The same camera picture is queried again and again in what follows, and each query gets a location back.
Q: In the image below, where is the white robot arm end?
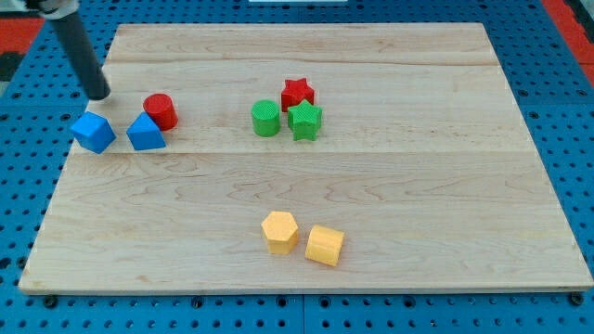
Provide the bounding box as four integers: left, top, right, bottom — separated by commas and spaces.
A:
24, 0, 80, 20

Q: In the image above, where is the light wooden board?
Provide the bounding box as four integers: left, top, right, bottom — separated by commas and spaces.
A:
19, 23, 593, 295

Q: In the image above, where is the green star block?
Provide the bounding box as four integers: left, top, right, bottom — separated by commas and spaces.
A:
288, 99, 323, 141

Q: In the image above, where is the green cylinder block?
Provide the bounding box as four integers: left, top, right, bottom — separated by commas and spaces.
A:
252, 99, 280, 137

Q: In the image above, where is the yellow hexagon block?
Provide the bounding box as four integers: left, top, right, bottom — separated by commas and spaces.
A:
261, 212, 299, 255

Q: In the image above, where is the red star block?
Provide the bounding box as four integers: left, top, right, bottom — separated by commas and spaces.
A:
280, 78, 316, 112

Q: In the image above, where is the yellow rounded block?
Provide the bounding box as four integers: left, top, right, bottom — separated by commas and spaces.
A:
304, 225, 345, 266

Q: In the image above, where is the red cylinder block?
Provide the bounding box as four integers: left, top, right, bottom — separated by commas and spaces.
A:
143, 93, 178, 131

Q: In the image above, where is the blue triangular prism block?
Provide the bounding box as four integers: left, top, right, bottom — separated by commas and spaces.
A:
126, 112, 166, 150

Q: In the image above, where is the blue cube block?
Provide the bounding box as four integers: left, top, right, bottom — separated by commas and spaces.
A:
71, 111, 116, 154

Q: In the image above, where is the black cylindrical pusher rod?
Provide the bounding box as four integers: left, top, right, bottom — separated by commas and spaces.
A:
50, 11, 110, 100

